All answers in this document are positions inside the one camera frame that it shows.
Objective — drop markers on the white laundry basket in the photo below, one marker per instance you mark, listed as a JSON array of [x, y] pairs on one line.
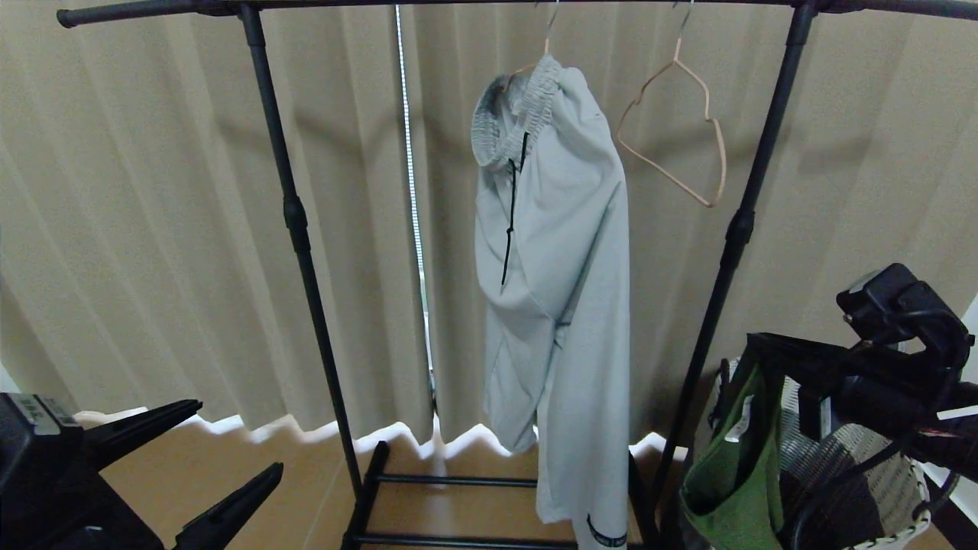
[[894, 489]]

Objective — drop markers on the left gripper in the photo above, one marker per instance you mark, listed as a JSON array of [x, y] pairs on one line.
[[69, 512]]

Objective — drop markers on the dark green garment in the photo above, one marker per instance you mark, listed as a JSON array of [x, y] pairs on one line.
[[733, 473]]

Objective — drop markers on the pink clothes hanger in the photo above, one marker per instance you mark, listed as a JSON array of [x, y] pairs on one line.
[[547, 44], [723, 172]]

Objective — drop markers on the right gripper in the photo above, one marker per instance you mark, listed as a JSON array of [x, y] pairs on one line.
[[901, 412]]

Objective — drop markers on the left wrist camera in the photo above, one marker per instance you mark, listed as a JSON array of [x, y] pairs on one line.
[[38, 435]]

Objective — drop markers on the black clothes rack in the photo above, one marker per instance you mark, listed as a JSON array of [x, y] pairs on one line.
[[298, 229]]

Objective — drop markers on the pale grey shorts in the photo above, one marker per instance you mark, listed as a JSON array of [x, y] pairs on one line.
[[565, 229]]

